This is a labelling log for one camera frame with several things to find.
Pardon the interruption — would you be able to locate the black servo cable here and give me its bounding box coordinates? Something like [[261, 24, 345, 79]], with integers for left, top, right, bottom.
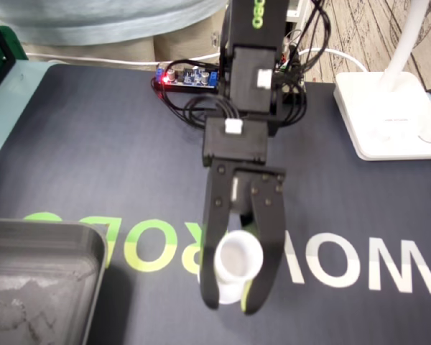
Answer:
[[182, 93, 238, 131]]

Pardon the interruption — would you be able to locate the blue circuit board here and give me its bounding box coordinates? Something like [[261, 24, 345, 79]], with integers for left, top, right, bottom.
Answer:
[[154, 61, 220, 89]]

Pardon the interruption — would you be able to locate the white desk lamp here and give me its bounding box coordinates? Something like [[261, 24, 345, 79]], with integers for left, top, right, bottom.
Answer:
[[333, 0, 431, 162]]

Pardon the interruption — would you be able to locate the white furniture piece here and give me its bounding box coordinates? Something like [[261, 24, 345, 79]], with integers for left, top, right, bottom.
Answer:
[[285, 0, 309, 23]]

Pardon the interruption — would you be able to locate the white translucent plastic cup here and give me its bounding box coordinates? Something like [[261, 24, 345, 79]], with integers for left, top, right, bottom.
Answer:
[[215, 231, 265, 305]]

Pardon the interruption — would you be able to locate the white power cable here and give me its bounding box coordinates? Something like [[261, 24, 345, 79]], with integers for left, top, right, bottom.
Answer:
[[24, 47, 368, 73]]

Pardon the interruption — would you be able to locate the black metal frame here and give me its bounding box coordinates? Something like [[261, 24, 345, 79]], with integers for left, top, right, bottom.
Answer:
[[0, 10, 17, 105]]

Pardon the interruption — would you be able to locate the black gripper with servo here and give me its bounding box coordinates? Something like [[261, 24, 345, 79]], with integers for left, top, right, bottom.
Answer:
[[199, 157, 287, 316]]

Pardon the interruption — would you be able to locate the person in light-blue shirt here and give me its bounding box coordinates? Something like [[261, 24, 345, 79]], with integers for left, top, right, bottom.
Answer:
[[0, 0, 228, 66]]

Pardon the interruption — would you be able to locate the dark grey WOWROBO mat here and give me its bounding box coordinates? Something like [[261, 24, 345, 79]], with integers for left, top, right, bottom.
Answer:
[[0, 64, 431, 345]]

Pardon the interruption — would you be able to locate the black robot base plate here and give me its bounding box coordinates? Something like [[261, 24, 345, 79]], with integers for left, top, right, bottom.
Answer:
[[152, 80, 308, 106]]

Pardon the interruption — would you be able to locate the black cable bundle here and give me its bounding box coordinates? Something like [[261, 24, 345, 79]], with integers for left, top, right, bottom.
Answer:
[[289, 0, 332, 121]]

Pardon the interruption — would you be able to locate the driver board with terminals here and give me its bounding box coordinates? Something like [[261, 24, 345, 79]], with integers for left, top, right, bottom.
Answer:
[[278, 30, 308, 91]]

